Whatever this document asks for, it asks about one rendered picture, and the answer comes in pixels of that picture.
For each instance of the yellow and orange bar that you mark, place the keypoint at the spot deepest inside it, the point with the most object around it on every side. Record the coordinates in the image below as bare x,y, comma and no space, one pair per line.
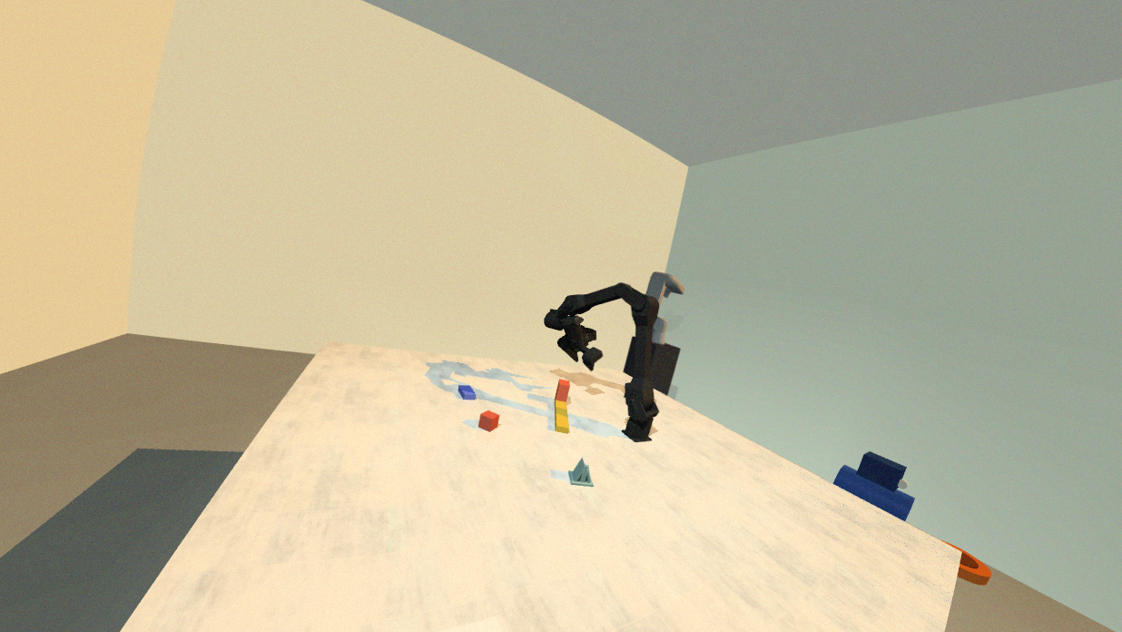
561,417

